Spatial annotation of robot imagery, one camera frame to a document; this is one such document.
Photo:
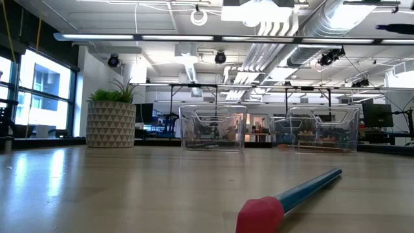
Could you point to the clear plastic bin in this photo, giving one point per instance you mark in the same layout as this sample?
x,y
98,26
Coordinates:
x,y
349,139
187,139

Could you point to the long linear ceiling light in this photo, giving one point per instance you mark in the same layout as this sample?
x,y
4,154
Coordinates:
x,y
97,36

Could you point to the blue pencil with pink eraser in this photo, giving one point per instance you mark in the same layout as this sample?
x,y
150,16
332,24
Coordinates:
x,y
307,187

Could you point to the black computer monitor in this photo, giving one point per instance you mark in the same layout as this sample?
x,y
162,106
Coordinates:
x,y
144,113
377,115

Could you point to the black track spotlight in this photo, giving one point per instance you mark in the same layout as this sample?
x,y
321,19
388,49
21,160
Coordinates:
x,y
113,60
360,83
330,56
220,57

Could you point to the succulent in patterned white pot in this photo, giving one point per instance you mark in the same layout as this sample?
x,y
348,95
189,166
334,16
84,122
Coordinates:
x,y
110,126

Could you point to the silver ventilation duct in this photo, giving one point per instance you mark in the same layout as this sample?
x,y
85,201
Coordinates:
x,y
336,16

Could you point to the black workstation frame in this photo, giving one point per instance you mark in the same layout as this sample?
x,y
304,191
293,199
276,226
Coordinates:
x,y
194,85
307,88

